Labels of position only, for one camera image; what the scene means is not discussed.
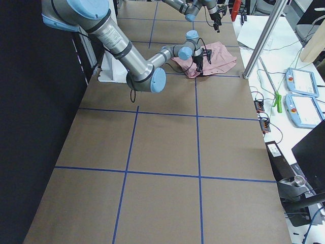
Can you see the aluminium frame post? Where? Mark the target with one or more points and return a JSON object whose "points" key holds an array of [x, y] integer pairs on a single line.
{"points": [[270, 24]]}

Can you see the black monitor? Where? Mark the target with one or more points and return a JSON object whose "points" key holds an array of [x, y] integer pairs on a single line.
{"points": [[309, 154]]}

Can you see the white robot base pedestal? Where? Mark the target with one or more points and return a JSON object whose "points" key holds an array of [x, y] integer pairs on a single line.
{"points": [[112, 70]]}

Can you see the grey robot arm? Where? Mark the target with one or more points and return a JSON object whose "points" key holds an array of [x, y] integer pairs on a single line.
{"points": [[95, 18], [191, 10]]}

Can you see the black power brick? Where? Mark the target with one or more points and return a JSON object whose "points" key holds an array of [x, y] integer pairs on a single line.
{"points": [[280, 167]]}

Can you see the pink Snoopy t-shirt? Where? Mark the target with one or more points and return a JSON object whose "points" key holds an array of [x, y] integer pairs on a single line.
{"points": [[221, 62]]}

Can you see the teach pendant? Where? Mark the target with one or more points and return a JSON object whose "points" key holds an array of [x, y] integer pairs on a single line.
{"points": [[303, 110], [301, 82]]}

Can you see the upper orange black adapter box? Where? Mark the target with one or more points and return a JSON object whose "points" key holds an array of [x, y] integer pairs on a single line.
{"points": [[259, 105]]}

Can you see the green plastic clamp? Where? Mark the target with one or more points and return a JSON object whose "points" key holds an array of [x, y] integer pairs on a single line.
{"points": [[277, 102]]}

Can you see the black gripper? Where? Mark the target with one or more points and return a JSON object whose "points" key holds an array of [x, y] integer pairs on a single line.
{"points": [[214, 16], [197, 60]]}

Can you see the lower orange black adapter box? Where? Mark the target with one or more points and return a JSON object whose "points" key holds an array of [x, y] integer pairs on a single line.
{"points": [[264, 125]]}

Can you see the red object on table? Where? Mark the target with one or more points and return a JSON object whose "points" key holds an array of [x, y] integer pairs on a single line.
{"points": [[235, 9]]}

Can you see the white paper sheet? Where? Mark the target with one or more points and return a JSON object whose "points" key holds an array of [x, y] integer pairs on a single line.
{"points": [[250, 33]]}

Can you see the upper teach pendant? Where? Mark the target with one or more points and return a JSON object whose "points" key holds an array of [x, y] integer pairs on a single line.
{"points": [[301, 82]]}

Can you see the lower teach pendant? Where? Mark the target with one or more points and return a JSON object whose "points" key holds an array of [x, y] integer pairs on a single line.
{"points": [[303, 110]]}

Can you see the orange black adapter box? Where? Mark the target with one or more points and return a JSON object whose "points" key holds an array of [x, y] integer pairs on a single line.
{"points": [[259, 105], [264, 125]]}

